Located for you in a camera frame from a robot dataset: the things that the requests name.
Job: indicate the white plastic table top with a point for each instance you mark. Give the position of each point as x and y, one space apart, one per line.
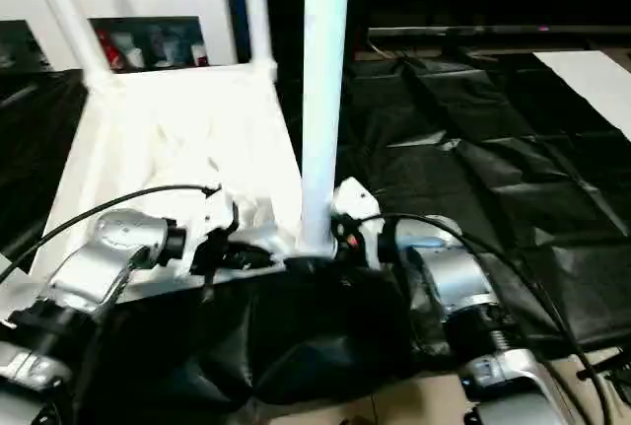
177 139

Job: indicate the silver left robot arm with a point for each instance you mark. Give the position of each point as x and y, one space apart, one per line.
89 267

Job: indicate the black table mat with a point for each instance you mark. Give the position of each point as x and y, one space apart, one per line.
493 178

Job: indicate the white glass-door cabinet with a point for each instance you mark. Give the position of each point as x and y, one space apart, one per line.
118 6

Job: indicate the white flat sheet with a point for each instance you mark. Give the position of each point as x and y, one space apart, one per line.
592 85

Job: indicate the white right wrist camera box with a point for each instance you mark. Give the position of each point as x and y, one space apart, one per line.
357 198

